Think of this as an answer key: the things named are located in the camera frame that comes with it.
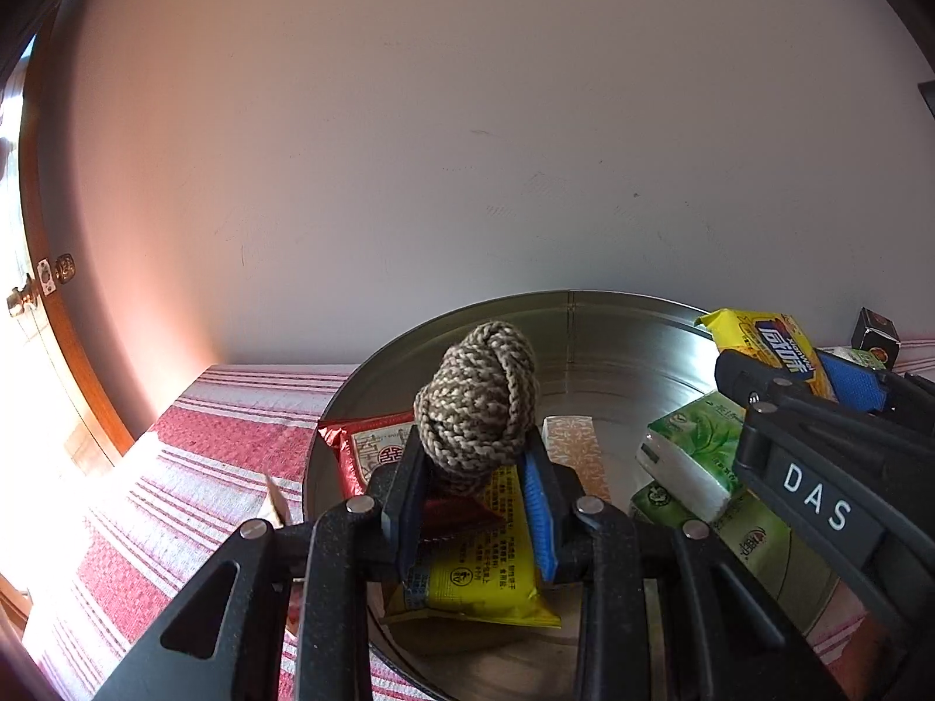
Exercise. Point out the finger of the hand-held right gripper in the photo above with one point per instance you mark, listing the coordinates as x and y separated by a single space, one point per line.
854 383
803 482

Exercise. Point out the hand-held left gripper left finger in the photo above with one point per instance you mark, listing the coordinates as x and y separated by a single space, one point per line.
400 526

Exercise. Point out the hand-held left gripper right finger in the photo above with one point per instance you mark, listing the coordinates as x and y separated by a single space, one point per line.
539 518

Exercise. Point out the light green tissue packet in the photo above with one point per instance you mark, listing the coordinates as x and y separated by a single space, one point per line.
752 544

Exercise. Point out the beige patterned small box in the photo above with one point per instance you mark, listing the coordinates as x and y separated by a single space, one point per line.
573 445

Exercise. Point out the yellow packet with black print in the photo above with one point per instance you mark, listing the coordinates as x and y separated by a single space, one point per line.
475 577

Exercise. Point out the red snack packet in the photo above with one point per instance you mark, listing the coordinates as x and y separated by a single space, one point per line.
365 445

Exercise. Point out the yellow biscuit packet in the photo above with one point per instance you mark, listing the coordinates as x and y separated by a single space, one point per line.
774 347

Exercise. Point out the beige snack packet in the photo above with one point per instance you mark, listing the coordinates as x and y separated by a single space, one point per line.
276 505

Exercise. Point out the round steel pan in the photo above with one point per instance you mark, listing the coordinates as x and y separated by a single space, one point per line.
621 350

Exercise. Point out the small black box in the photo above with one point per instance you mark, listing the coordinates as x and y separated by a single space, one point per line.
876 328

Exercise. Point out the red white striped tablecloth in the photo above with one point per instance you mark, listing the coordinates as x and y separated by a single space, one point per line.
182 489

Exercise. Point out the wooden door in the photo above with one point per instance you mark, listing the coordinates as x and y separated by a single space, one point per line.
80 380

